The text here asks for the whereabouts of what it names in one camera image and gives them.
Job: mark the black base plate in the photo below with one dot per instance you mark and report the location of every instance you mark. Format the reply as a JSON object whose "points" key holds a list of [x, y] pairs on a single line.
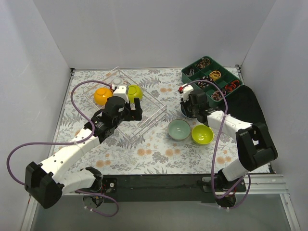
{"points": [[157, 188]]}

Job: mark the blue floral white bowl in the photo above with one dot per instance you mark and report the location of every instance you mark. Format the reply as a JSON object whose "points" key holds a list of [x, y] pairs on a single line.
{"points": [[188, 115]]}

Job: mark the mint green floral bowl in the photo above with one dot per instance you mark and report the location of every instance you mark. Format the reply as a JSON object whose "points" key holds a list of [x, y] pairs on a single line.
{"points": [[178, 129]]}

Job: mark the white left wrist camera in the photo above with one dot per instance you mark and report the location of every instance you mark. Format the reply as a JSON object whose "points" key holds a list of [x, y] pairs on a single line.
{"points": [[121, 91]]}

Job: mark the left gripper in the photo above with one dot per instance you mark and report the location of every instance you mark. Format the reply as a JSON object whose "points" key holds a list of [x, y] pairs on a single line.
{"points": [[134, 114]]}

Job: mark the red diamond patterned bowl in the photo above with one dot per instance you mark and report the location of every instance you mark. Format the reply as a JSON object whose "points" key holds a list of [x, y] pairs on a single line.
{"points": [[117, 81]]}

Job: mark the lime green bowl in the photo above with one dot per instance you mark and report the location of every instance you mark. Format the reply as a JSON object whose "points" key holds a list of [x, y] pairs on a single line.
{"points": [[134, 91], [202, 134]]}

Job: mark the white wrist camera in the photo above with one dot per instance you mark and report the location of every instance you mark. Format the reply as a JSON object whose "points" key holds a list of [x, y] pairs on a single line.
{"points": [[121, 91], [185, 90]]}

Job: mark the brown patterned scrunchie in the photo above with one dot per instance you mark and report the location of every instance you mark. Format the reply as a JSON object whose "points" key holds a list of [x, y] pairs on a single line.
{"points": [[203, 63]]}

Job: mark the dark patterned scrunchie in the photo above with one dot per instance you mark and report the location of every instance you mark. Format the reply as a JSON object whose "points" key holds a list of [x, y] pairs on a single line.
{"points": [[218, 95]]}

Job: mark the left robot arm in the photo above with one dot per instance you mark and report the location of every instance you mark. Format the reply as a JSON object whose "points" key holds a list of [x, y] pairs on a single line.
{"points": [[46, 181]]}

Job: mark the white wire dish rack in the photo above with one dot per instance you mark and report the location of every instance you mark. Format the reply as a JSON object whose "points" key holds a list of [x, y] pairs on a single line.
{"points": [[130, 134]]}

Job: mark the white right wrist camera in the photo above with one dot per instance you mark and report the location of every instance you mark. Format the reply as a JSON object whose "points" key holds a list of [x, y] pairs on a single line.
{"points": [[185, 90]]}

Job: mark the black cloth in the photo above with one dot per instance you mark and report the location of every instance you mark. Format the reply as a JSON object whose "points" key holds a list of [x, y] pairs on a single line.
{"points": [[244, 106]]}

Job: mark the green compartment tray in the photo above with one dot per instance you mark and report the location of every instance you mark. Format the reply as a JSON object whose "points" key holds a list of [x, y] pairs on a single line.
{"points": [[192, 73]]}

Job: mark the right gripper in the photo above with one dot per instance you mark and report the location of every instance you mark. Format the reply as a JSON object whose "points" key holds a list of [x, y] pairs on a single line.
{"points": [[188, 109]]}

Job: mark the yellow patterned scrunchie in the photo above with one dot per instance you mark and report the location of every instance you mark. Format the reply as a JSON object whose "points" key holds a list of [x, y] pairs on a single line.
{"points": [[215, 75]]}

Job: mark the orange bowl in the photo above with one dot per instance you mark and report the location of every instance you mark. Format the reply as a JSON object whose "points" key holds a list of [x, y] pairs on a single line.
{"points": [[101, 95]]}

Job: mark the orange black scrunchie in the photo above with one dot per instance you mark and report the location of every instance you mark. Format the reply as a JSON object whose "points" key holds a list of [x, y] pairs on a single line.
{"points": [[232, 86]]}

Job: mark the black floral scrunchie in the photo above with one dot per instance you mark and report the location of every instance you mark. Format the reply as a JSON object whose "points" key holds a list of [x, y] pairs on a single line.
{"points": [[204, 82]]}

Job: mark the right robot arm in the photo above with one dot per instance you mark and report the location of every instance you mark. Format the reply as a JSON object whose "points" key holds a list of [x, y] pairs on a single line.
{"points": [[254, 143]]}

